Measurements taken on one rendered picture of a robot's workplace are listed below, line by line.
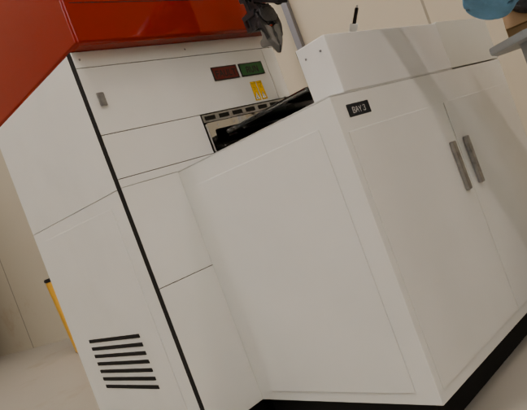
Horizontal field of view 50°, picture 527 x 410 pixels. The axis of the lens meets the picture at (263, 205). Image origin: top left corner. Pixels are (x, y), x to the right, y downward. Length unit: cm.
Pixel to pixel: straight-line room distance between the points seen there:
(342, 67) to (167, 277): 75
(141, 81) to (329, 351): 95
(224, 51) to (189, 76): 20
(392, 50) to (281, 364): 91
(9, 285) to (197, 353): 494
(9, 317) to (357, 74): 569
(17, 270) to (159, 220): 472
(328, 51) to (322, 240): 44
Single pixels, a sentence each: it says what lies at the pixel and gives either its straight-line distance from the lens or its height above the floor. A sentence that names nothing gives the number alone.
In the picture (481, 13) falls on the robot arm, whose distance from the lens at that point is 153.
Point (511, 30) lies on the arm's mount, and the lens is 168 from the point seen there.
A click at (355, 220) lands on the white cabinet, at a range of 131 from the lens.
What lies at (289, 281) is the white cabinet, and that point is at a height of 43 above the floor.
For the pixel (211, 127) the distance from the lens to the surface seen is 184.
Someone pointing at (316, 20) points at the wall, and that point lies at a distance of 380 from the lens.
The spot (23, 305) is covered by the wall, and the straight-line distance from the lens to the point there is 640.
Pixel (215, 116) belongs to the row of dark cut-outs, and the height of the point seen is 96.
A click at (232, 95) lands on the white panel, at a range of 196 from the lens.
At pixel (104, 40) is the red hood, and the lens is 171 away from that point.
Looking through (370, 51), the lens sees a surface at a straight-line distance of 147.
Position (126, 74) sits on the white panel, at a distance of 175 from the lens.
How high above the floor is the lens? 67
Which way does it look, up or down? 1 degrees down
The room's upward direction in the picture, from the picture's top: 20 degrees counter-clockwise
